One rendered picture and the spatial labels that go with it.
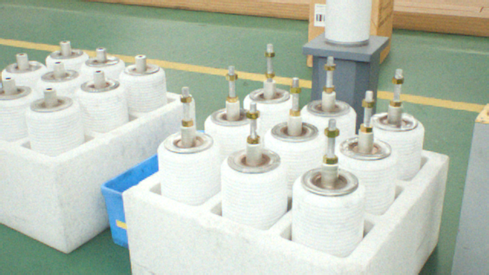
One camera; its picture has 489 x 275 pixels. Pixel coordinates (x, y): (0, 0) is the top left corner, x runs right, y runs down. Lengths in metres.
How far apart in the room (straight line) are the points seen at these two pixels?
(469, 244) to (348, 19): 0.51
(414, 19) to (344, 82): 1.46
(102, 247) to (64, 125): 0.24
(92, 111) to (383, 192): 0.58
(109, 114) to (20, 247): 0.30
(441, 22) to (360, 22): 1.44
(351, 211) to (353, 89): 0.49
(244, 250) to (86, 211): 0.41
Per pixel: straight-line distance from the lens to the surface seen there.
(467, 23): 2.60
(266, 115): 1.02
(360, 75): 1.20
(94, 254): 1.10
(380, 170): 0.83
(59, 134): 1.07
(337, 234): 0.75
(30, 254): 1.14
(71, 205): 1.08
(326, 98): 0.99
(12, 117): 1.16
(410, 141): 0.94
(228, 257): 0.82
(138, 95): 1.21
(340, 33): 1.20
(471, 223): 0.91
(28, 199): 1.13
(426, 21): 2.62
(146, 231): 0.91
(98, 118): 1.14
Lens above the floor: 0.62
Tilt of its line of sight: 24 degrees down
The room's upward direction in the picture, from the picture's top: 1 degrees counter-clockwise
